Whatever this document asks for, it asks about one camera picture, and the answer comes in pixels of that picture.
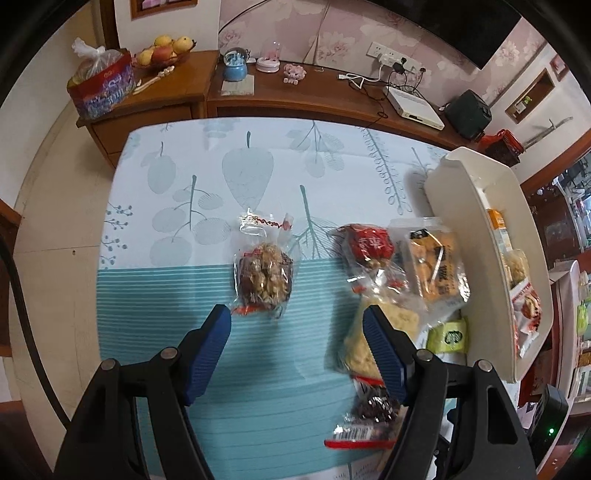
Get metal wall bracket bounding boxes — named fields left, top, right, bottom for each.
left=526, top=117, right=573, bottom=144

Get orange cake packet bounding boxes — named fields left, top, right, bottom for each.
left=388, top=217, right=472, bottom=315

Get black wall television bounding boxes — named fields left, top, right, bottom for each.
left=369, top=0, right=522, bottom=70

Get wooden picture frame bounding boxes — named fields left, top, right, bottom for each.
left=130, top=0, right=199, bottom=20

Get blue snow globe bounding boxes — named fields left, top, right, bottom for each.
left=222, top=47, right=247, bottom=83

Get grey square coaster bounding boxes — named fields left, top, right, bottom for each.
left=219, top=76, right=256, bottom=97

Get pale yellow cracker packet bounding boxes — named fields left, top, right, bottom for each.
left=339, top=295, right=421, bottom=379

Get cream knobbed stick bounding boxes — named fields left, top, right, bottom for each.
left=133, top=66, right=176, bottom=96

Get small red snack packet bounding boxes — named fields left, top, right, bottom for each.
left=330, top=224, right=407, bottom=296

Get wooden wall niche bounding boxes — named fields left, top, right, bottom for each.
left=505, top=68, right=555, bottom=124

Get dark speaker box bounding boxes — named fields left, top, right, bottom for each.
left=445, top=89, right=492, bottom=141

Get clear walnut date packet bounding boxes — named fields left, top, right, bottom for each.
left=231, top=209, right=301, bottom=319

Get small green snack packet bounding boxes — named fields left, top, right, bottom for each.
left=426, top=318, right=469, bottom=354

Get black power cable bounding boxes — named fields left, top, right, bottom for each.
left=374, top=62, right=444, bottom=121

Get white wall socket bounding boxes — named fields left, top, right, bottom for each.
left=367, top=41, right=428, bottom=75

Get pink toy figure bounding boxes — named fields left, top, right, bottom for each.
left=283, top=64, right=309, bottom=86

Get white charging cable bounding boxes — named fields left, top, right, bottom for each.
left=337, top=71, right=389, bottom=100

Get dark red date packet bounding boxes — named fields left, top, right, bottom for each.
left=323, top=374, right=407, bottom=450

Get bowl of fruit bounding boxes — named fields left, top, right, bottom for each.
left=134, top=34, right=192, bottom=70

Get thick black cable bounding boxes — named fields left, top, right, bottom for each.
left=0, top=231, right=70, bottom=425

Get teal leaf print tablecloth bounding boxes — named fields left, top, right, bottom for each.
left=95, top=117, right=467, bottom=480

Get white router box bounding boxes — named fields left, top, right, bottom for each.
left=385, top=85, right=446, bottom=131

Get wooden cabinet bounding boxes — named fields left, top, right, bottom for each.
left=76, top=50, right=485, bottom=169

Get cream plastic bin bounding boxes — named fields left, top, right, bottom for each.
left=424, top=147, right=555, bottom=384

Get red gift box with bag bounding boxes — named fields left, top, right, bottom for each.
left=67, top=38, right=139, bottom=121

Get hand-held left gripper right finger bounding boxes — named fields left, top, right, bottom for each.
left=362, top=305, right=539, bottom=480

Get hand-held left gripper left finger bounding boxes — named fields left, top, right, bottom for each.
left=53, top=305, right=232, bottom=480

